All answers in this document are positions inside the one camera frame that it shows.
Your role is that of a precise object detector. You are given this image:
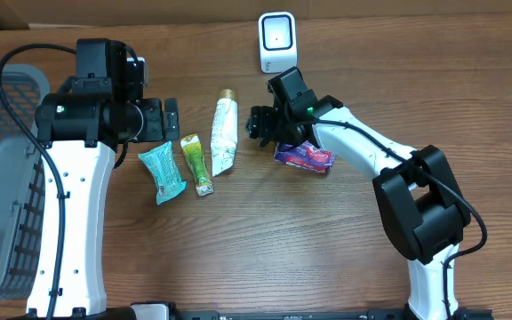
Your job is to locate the green juice pouch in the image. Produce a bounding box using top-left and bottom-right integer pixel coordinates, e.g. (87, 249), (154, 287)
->
(180, 134), (214, 196)

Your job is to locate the grey plastic basket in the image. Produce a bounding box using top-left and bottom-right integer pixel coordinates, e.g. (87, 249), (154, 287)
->
(0, 62), (52, 303)

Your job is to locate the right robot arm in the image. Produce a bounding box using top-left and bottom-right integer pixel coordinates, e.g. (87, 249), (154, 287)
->
(246, 67), (471, 319)

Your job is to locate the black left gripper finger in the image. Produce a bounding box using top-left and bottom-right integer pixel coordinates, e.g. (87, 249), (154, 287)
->
(164, 98), (179, 120)
(164, 120), (180, 141)

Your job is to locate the white barcode scanner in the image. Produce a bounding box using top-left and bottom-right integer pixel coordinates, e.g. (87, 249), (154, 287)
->
(258, 12), (298, 74)

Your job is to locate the teal snack packet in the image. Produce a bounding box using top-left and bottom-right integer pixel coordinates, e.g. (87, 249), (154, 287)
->
(138, 141), (187, 205)

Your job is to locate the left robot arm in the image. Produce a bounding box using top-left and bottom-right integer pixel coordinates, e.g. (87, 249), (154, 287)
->
(25, 38), (180, 319)

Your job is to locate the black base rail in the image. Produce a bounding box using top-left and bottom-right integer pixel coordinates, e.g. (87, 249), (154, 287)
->
(175, 308), (492, 320)

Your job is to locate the white tube gold cap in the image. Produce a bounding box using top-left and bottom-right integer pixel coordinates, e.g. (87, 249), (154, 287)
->
(211, 89), (238, 176)

